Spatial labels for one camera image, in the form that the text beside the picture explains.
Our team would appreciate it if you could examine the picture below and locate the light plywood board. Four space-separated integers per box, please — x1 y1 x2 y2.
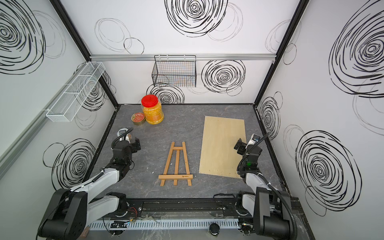
199 116 246 179

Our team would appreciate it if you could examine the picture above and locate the small wooden easel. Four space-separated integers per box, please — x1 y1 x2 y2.
158 142 194 187

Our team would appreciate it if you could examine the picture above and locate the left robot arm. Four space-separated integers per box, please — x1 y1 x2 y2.
37 136 141 240

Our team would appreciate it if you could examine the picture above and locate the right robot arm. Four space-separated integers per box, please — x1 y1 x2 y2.
234 134 298 240

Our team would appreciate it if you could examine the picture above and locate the silver top tin can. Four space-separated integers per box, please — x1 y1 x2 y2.
117 128 132 142

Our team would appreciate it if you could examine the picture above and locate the flat red tin can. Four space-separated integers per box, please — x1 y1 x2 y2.
131 112 146 126

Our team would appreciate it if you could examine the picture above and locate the yellow jar red lid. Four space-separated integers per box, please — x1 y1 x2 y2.
141 95 164 125

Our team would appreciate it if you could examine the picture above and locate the black round knob centre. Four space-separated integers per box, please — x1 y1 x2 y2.
209 223 220 237

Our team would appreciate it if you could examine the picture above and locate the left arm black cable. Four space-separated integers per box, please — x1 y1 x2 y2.
110 127 134 151

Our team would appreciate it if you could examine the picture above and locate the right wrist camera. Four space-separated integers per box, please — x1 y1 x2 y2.
247 134 261 146

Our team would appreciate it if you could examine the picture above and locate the black corrugated cable conduit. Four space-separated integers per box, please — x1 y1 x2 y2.
236 131 298 240

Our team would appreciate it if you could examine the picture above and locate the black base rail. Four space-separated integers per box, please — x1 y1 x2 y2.
74 196 301 218

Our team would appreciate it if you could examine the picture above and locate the white slotted cable duct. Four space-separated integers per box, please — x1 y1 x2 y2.
89 219 240 231

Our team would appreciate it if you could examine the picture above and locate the white wire shelf basket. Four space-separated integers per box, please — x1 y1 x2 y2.
46 62 106 122

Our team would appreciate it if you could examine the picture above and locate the black wire basket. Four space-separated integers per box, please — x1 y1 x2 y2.
152 55 197 88

